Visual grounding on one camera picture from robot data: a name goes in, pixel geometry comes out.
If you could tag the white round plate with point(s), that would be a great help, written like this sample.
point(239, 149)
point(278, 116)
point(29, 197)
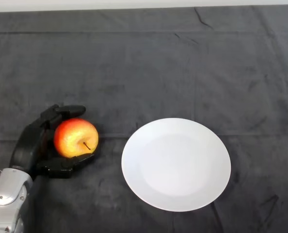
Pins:
point(176, 165)

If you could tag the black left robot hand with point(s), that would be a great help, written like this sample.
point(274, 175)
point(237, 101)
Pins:
point(28, 145)

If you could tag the black table cloth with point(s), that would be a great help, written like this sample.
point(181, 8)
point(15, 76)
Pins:
point(158, 72)

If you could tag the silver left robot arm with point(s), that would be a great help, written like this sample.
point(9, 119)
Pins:
point(5, 194)

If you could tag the red yellow apple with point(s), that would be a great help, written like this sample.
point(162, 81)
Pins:
point(71, 138)

